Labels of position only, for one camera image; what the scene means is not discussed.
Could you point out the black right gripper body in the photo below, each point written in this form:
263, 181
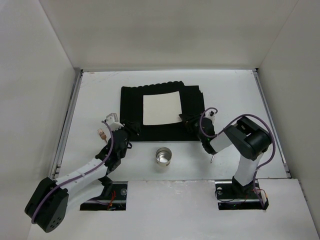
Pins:
193, 123

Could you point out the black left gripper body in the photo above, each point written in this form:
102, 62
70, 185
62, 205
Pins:
128, 130

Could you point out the white square plate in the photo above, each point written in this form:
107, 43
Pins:
161, 109

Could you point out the silver metal cup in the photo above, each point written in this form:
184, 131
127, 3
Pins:
163, 157

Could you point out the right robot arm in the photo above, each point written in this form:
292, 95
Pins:
248, 133

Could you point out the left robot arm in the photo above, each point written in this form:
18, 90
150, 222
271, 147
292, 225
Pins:
53, 198

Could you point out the copper fork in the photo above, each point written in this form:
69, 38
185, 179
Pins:
102, 135

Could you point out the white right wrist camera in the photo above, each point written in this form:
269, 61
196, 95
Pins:
210, 115

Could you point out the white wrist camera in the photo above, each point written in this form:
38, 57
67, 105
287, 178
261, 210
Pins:
113, 122
210, 115

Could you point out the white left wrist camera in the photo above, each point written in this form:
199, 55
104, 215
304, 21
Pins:
113, 122

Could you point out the left aluminium table rail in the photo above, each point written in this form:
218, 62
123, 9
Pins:
62, 141

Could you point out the aluminium table rail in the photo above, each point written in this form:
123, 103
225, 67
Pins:
62, 141
279, 149

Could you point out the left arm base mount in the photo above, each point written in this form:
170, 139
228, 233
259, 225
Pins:
112, 198

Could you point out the right aluminium table rail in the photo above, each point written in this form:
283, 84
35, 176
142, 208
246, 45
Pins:
279, 149

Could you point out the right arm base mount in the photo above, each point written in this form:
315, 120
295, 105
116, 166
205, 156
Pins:
231, 197

